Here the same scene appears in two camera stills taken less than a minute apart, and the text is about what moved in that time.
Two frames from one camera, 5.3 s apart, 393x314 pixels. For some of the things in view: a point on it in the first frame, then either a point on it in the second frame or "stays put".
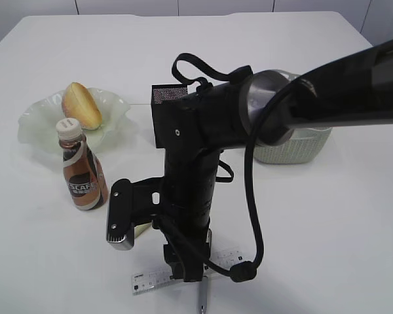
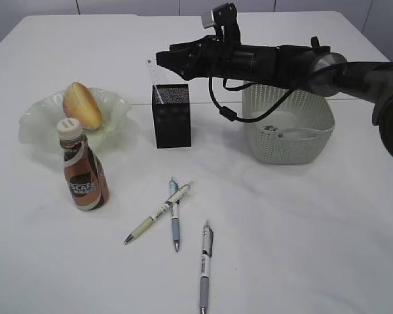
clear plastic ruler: x=160 y=278 → x=154 y=80
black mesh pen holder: x=163 y=97 stays put
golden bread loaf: x=78 y=103 stays put
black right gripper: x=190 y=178 → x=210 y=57
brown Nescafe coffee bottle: x=86 y=182 stays put
